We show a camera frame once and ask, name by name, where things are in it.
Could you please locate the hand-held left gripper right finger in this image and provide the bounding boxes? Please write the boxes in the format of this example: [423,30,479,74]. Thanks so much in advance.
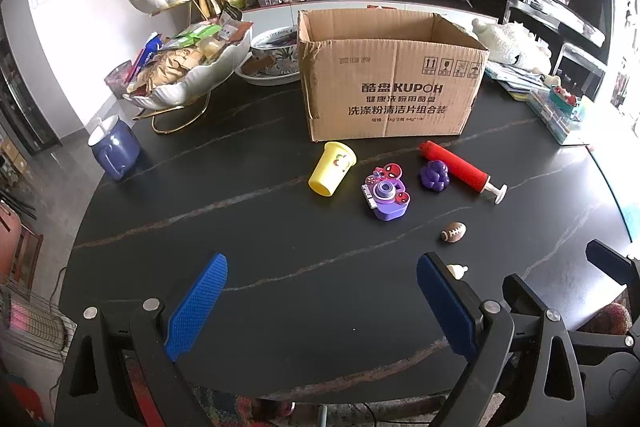
[416,251,587,427]

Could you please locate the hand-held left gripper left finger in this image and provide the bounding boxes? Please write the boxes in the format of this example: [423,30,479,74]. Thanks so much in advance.
[54,251,228,427]

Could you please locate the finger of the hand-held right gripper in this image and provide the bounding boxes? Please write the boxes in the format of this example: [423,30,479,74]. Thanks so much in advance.
[586,239,640,286]
[502,274,547,323]

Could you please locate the small brown toy football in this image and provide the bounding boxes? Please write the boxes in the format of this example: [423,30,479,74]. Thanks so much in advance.
[440,222,467,243]

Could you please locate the purple toy camera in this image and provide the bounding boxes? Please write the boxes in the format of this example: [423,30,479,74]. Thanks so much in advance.
[361,163,411,222]

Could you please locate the purple grape toy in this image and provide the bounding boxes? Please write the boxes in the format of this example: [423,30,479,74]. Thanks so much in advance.
[419,160,453,192]

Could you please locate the red hand air pump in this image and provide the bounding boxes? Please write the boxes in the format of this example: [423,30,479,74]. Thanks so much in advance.
[419,140,508,206]

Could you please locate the yellow plastic cup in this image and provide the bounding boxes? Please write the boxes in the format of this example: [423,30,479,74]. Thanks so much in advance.
[308,142,357,198]

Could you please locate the brown cardboard box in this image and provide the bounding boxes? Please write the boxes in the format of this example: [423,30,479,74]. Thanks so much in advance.
[296,9,491,142]

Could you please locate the black marble desktop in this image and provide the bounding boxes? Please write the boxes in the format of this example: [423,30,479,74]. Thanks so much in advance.
[65,52,636,408]

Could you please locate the patterned chair cushion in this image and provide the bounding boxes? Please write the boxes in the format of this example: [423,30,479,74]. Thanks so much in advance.
[595,302,633,335]

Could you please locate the stack of books and boxes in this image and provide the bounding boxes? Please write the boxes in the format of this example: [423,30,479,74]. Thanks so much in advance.
[525,87,593,145]

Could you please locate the green and red toy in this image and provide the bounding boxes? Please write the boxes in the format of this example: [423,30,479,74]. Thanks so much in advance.
[549,85,581,120]

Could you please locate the blue ceramic mug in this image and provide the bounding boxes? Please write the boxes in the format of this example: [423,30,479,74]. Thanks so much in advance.
[88,116,142,182]

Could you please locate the wooden chair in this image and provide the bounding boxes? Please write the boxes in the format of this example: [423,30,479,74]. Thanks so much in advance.
[0,202,43,280]

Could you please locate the clear acrylic box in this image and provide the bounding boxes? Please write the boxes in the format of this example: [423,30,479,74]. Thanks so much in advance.
[552,43,606,100]

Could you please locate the white two-tier snack stand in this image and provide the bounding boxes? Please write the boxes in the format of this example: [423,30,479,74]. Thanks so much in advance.
[122,0,252,135]

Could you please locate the white plush toy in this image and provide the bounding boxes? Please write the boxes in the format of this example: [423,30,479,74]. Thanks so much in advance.
[471,18,552,72]

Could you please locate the floral ceramic basin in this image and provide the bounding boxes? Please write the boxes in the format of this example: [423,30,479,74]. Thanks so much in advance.
[235,47,302,86]

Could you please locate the pile of snack packets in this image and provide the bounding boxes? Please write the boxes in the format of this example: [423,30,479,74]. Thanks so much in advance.
[125,19,253,95]

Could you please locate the blue snack packet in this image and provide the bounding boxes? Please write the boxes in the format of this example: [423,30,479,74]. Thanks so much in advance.
[132,32,163,80]

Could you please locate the white patterned bowl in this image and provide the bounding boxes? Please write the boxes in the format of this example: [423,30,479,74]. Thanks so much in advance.
[250,28,301,58]

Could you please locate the white sideboard cabinet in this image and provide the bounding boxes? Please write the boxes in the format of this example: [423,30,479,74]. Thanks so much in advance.
[235,0,501,40]

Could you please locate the white wire heater guard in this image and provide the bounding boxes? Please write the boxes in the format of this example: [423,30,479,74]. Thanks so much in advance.
[0,287,76,360]

